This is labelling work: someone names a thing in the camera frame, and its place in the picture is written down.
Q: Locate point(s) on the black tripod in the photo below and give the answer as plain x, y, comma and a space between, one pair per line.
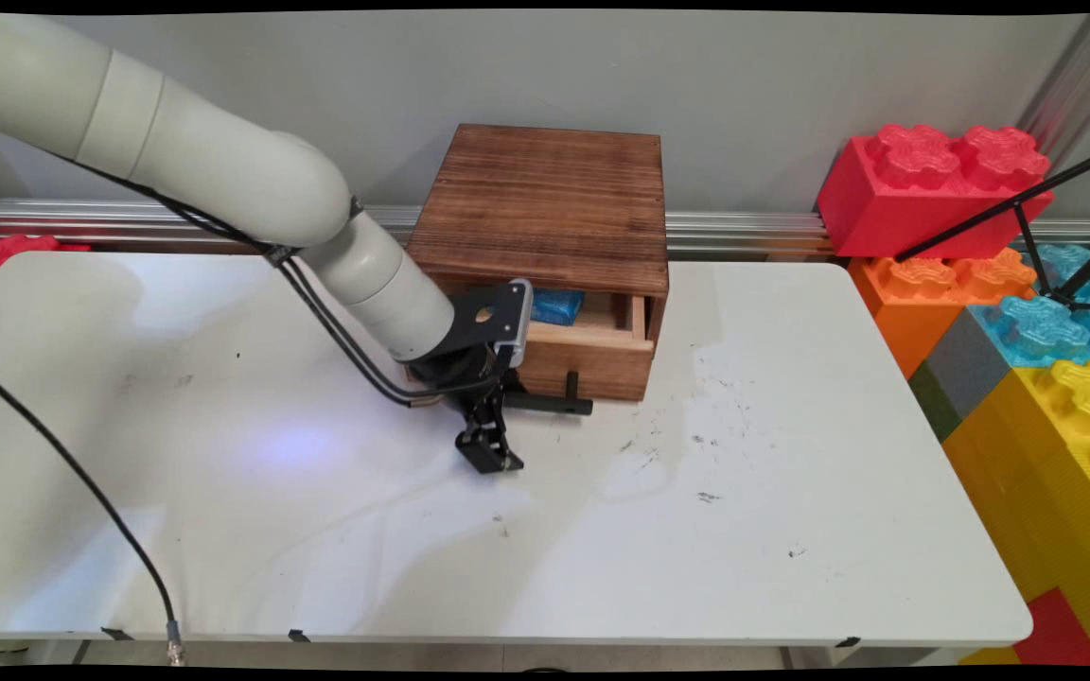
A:
990, 216

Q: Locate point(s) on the orange toy block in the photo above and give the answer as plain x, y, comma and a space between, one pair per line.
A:
914, 303

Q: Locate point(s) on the large red toy block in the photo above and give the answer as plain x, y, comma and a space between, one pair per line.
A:
914, 203

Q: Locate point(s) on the slanted aluminium profile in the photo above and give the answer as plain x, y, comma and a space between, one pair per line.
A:
1070, 90

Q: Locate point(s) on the blue plastic packet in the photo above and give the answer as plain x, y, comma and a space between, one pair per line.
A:
556, 306

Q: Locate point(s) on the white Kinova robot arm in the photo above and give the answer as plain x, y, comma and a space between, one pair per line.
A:
223, 170

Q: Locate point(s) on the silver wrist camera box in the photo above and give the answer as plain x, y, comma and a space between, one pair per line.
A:
498, 317

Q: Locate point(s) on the large yellow toy block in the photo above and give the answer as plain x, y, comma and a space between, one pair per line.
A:
1046, 473

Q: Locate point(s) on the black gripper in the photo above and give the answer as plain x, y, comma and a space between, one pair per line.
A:
455, 371

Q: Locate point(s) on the horizontal aluminium rail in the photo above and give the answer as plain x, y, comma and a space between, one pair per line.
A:
744, 232

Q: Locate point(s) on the brown wooden drawer cabinet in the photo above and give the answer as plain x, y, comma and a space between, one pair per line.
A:
545, 199

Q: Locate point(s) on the red studded toy block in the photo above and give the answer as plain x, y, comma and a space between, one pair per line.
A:
6, 255

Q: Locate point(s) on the translucent blue toy block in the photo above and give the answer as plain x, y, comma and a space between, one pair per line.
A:
1037, 326

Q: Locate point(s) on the dark green toy block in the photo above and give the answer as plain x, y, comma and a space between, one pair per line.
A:
933, 402

